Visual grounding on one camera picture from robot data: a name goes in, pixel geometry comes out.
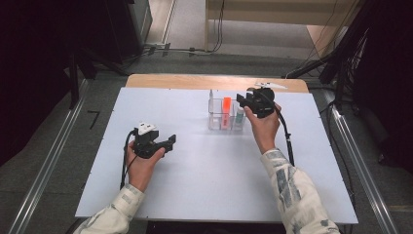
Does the clear acrylic organizer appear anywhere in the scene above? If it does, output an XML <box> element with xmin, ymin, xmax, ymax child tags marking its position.
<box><xmin>207</xmin><ymin>97</ymin><xmax>248</xmax><ymax>132</ymax></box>

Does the person's left hand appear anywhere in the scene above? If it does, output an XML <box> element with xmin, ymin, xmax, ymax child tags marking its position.
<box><xmin>125</xmin><ymin>139</ymin><xmax>167</xmax><ymax>193</ymax></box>

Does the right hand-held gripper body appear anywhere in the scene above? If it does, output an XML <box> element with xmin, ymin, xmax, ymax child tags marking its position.
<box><xmin>245</xmin><ymin>81</ymin><xmax>288</xmax><ymax>119</ymax></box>

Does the person's right hand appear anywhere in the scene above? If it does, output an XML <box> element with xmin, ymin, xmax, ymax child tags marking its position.
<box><xmin>244</xmin><ymin>102</ymin><xmax>282</xmax><ymax>155</ymax></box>

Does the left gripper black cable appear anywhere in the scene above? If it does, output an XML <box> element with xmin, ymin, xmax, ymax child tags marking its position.
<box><xmin>119</xmin><ymin>129</ymin><xmax>138</xmax><ymax>191</ymax></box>

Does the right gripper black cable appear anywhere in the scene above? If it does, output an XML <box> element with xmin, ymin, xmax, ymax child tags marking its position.
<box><xmin>265</xmin><ymin>91</ymin><xmax>296</xmax><ymax>168</ymax></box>

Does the dark cabinet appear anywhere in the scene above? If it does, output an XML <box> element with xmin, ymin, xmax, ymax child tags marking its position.
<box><xmin>106</xmin><ymin>0</ymin><xmax>154</xmax><ymax>61</ymax></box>

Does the black stand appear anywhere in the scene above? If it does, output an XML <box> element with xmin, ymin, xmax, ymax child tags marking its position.
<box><xmin>66</xmin><ymin>48</ymin><xmax>129</xmax><ymax>110</ymax></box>
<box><xmin>284</xmin><ymin>28</ymin><xmax>359</xmax><ymax>113</ymax></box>

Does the floor power strip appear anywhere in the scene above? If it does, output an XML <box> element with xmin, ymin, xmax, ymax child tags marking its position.
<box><xmin>142</xmin><ymin>42</ymin><xmax>171</xmax><ymax>57</ymax></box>

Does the bundle of black cables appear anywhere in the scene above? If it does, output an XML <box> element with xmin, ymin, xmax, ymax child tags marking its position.
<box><xmin>344</xmin><ymin>28</ymin><xmax>372</xmax><ymax>98</ymax></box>

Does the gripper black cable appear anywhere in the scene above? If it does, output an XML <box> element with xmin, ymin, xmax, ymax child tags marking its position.
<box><xmin>265</xmin><ymin>91</ymin><xmax>296</xmax><ymax>168</ymax></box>
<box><xmin>119</xmin><ymin>129</ymin><xmax>138</xmax><ymax>191</ymax></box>

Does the metal floor rail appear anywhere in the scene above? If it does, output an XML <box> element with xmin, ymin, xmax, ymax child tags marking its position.
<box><xmin>8</xmin><ymin>77</ymin><xmax>91</xmax><ymax>234</ymax></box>
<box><xmin>320</xmin><ymin>89</ymin><xmax>401</xmax><ymax>234</ymax></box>

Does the orange highlighter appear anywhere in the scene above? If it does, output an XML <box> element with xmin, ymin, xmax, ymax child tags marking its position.
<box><xmin>221</xmin><ymin>97</ymin><xmax>233</xmax><ymax>131</ymax></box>

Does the green white glue stick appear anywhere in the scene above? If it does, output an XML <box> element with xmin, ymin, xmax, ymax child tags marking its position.
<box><xmin>235</xmin><ymin>106</ymin><xmax>245</xmax><ymax>127</ymax></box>

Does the light wooden furniture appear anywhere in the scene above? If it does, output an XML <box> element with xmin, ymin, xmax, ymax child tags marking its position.
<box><xmin>204</xmin><ymin>0</ymin><xmax>358</xmax><ymax>53</ymax></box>

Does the black hanging cable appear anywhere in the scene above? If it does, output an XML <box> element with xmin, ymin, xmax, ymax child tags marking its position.
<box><xmin>207</xmin><ymin>0</ymin><xmax>226</xmax><ymax>54</ymax></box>

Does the white table board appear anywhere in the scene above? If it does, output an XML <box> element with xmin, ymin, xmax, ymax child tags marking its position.
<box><xmin>75</xmin><ymin>87</ymin><xmax>359</xmax><ymax>224</ymax></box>

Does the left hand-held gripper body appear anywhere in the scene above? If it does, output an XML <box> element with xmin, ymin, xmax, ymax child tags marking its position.
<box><xmin>131</xmin><ymin>122</ymin><xmax>166</xmax><ymax>160</ymax></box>

